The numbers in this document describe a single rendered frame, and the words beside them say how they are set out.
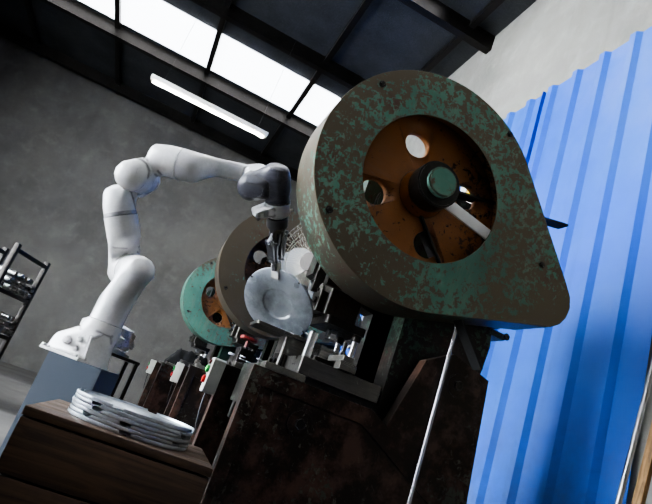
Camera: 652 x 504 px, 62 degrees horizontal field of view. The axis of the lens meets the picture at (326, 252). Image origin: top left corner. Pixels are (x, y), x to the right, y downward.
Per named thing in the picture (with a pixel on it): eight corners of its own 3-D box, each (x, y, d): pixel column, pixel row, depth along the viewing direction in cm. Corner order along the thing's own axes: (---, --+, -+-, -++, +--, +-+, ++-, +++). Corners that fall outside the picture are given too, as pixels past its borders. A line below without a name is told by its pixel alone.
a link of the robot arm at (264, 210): (295, 200, 190) (294, 215, 192) (263, 194, 195) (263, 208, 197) (277, 210, 180) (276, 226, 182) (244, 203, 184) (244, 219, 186)
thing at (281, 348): (244, 355, 186) (259, 318, 190) (236, 355, 199) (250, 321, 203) (309, 380, 192) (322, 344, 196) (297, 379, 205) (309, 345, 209)
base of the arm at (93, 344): (30, 343, 171) (51, 302, 175) (55, 351, 189) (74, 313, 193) (95, 367, 170) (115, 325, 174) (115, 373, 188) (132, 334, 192)
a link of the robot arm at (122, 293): (101, 318, 170) (135, 248, 178) (85, 316, 185) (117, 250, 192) (133, 331, 176) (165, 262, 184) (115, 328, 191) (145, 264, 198)
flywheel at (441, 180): (405, 31, 178) (565, 164, 191) (378, 63, 196) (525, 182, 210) (291, 202, 153) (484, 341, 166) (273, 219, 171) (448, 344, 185)
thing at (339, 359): (339, 368, 178) (349, 338, 181) (321, 367, 193) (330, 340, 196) (355, 374, 179) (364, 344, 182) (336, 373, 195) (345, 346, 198)
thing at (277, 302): (231, 296, 212) (232, 295, 213) (281, 351, 211) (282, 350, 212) (271, 253, 196) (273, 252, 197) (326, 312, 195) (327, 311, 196)
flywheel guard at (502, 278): (275, 247, 154) (364, 24, 179) (252, 264, 180) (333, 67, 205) (557, 375, 180) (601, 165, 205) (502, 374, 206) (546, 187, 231)
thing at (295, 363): (297, 372, 175) (303, 354, 177) (263, 370, 217) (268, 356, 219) (377, 404, 183) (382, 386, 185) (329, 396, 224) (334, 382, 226)
